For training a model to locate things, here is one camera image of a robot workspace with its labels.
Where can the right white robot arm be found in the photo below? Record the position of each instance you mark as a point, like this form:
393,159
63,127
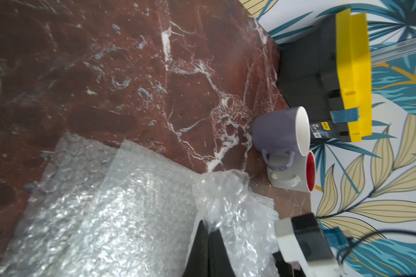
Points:
333,253

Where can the right aluminium frame post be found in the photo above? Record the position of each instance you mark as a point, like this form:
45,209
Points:
393,52

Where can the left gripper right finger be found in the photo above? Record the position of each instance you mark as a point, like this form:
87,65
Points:
219,263

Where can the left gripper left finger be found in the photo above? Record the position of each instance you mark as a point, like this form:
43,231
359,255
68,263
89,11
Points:
198,261

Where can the clear bubble wrap sheet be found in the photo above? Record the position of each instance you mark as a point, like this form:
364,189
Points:
99,211

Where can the white mug red inside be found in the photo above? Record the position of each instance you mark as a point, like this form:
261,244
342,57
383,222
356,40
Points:
300,176

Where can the lavender mug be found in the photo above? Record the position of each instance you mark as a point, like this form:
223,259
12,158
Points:
284,132

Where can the yellow black toolbox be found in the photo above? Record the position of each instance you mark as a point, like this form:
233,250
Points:
328,72

